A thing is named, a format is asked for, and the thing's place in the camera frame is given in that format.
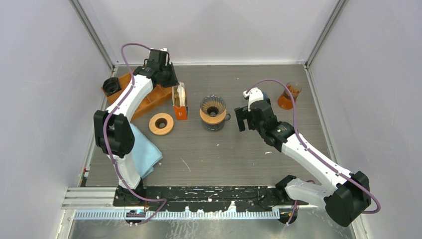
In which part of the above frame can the wooden dripper ring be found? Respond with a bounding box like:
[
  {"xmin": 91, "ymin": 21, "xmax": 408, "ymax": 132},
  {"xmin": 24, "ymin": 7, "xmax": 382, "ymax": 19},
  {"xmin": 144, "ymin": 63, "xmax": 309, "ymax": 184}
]
[
  {"xmin": 149, "ymin": 113, "xmax": 174, "ymax": 136},
  {"xmin": 199, "ymin": 110, "xmax": 228, "ymax": 125}
]

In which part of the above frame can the amber glass carafe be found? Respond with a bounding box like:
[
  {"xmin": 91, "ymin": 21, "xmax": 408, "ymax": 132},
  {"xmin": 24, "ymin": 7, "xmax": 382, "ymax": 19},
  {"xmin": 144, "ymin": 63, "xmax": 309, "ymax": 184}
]
[{"xmin": 277, "ymin": 82, "xmax": 302, "ymax": 110}]

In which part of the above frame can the clear glass mug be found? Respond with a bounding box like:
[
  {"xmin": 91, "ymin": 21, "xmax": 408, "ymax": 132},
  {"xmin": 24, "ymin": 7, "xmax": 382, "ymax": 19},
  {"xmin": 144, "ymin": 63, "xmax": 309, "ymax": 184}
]
[{"xmin": 202, "ymin": 113, "xmax": 231, "ymax": 131}]

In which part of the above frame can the orange coffee filter box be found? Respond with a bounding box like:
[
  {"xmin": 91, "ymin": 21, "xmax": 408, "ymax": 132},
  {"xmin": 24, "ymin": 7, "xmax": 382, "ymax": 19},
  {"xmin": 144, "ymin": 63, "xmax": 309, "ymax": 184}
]
[{"xmin": 172, "ymin": 92, "xmax": 188, "ymax": 120}]

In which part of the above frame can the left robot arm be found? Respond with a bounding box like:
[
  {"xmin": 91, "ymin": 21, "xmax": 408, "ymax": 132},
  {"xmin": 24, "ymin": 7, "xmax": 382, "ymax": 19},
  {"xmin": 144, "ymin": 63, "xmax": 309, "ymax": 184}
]
[{"xmin": 94, "ymin": 48, "xmax": 179, "ymax": 206}]

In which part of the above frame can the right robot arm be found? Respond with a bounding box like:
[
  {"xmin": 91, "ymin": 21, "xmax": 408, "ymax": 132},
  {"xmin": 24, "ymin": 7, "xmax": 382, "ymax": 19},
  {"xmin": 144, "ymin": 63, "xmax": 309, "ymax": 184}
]
[{"xmin": 234, "ymin": 99, "xmax": 371, "ymax": 227}]

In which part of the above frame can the orange wooden compartment tray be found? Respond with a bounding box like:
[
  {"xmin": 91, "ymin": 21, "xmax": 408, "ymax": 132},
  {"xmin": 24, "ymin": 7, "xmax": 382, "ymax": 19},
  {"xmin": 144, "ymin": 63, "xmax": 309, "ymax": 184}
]
[{"xmin": 101, "ymin": 73, "xmax": 172, "ymax": 121}]

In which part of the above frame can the black cup beside tray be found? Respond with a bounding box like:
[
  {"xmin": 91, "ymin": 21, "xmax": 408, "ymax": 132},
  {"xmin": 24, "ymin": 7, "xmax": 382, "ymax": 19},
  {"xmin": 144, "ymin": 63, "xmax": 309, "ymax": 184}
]
[{"xmin": 102, "ymin": 77, "xmax": 121, "ymax": 97}]

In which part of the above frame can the light blue cloth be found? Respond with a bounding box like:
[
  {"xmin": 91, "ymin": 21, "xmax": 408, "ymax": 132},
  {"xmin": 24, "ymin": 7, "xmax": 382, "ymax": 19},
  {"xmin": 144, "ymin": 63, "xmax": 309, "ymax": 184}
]
[{"xmin": 130, "ymin": 123, "xmax": 163, "ymax": 179}]

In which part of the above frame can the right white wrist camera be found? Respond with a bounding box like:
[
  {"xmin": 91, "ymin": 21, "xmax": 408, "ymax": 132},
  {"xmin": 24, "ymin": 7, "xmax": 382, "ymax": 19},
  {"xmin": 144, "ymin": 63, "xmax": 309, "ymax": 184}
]
[{"xmin": 242, "ymin": 87, "xmax": 263, "ymax": 111}]

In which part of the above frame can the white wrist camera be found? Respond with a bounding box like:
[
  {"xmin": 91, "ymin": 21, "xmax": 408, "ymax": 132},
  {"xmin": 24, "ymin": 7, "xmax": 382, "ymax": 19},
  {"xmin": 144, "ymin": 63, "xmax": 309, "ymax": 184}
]
[
  {"xmin": 242, "ymin": 87, "xmax": 263, "ymax": 111},
  {"xmin": 160, "ymin": 48, "xmax": 170, "ymax": 66}
]

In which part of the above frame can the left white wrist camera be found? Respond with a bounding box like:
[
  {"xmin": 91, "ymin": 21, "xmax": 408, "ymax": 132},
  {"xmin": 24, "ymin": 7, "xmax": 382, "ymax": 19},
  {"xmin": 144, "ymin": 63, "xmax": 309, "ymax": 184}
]
[{"xmin": 160, "ymin": 48, "xmax": 170, "ymax": 66}]

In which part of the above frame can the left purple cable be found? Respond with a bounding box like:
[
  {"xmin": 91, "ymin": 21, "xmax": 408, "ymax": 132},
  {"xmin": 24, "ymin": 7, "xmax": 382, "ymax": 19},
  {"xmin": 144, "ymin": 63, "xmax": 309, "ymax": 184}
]
[{"xmin": 103, "ymin": 43, "xmax": 167, "ymax": 225}]

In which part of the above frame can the purple cable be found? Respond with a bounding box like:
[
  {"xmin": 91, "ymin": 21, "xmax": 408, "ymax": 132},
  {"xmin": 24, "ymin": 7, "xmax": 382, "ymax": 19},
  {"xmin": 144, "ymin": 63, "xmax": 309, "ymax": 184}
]
[
  {"xmin": 245, "ymin": 78, "xmax": 382, "ymax": 225},
  {"xmin": 103, "ymin": 43, "xmax": 167, "ymax": 225}
]

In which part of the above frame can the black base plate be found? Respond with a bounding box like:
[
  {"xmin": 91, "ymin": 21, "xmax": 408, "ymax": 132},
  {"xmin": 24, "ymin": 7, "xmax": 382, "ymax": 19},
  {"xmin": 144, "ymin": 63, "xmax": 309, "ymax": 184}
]
[{"xmin": 112, "ymin": 186, "xmax": 301, "ymax": 225}]

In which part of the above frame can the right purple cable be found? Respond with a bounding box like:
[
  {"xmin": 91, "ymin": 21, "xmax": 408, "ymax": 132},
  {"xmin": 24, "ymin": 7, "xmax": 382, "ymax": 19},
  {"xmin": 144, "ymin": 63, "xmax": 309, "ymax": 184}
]
[{"xmin": 245, "ymin": 78, "xmax": 382, "ymax": 225}]

